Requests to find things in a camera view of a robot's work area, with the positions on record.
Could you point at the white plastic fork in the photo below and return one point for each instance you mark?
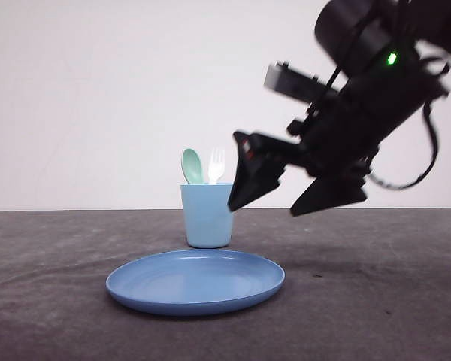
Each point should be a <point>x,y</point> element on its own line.
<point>216,167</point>

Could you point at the light blue plastic cup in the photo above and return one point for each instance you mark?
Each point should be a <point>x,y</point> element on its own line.
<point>208,220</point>

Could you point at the blue plastic plate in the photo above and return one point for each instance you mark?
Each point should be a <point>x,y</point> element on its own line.
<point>188,283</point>

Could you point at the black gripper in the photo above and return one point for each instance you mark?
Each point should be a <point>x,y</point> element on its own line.
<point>338,138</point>

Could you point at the mint green plastic spoon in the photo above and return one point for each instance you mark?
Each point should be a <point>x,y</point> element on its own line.
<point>191,167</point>

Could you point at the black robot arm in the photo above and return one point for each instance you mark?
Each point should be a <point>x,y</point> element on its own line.
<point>394,54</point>

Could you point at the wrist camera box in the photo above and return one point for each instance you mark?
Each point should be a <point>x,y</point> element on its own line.
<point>288,82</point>

